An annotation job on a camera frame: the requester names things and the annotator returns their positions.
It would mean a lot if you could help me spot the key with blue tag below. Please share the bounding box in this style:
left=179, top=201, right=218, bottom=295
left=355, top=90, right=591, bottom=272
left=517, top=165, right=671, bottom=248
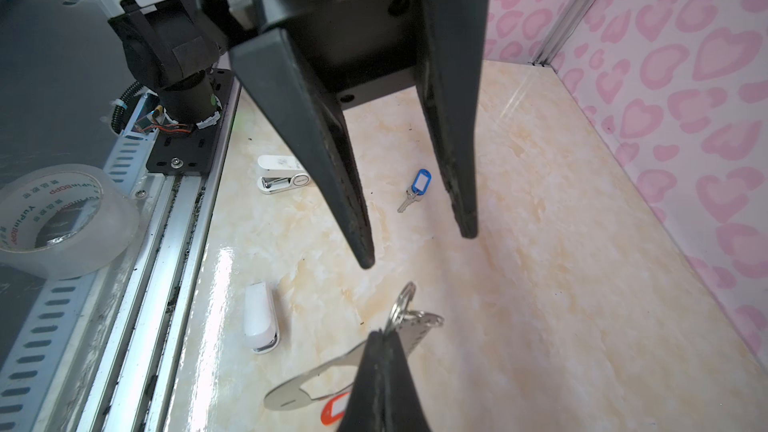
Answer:
left=397, top=169, right=432, bottom=213

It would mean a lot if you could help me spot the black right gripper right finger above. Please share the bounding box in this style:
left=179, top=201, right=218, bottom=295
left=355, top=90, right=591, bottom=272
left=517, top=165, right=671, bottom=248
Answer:
left=383, top=332, right=431, bottom=432

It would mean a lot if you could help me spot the aluminium corner frame post right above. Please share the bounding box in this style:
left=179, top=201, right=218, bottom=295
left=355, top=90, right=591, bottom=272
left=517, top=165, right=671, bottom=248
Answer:
left=530, top=0, right=596, bottom=67

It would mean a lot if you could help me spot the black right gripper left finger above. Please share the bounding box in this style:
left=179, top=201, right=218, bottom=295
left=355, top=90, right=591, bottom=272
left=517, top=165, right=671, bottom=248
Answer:
left=338, top=331, right=384, bottom=432

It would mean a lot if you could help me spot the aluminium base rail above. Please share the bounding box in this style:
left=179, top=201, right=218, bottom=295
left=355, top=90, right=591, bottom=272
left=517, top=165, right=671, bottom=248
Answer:
left=1, top=70, right=241, bottom=431

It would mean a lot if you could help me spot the white stapler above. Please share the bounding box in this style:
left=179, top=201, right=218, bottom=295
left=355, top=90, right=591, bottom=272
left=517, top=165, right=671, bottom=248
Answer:
left=257, top=155, right=312, bottom=195
left=243, top=282, right=280, bottom=354

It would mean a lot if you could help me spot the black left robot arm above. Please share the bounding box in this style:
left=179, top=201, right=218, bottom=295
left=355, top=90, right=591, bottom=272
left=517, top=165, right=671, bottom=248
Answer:
left=109, top=0, right=489, bottom=268

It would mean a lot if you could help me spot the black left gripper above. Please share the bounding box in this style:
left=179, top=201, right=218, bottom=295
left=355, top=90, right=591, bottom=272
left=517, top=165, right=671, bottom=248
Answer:
left=195, top=0, right=489, bottom=269

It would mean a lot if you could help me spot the clear packing tape roll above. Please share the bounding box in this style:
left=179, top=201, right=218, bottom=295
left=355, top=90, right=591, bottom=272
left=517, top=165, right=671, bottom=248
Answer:
left=1, top=164, right=140, bottom=280

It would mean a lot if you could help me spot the white stapler right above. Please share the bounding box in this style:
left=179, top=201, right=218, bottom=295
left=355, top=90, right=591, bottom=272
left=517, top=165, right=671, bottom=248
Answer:
left=243, top=282, right=280, bottom=354

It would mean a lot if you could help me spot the white stapler left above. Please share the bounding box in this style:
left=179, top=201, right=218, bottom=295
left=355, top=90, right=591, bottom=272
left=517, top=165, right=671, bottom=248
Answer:
left=257, top=155, right=312, bottom=195

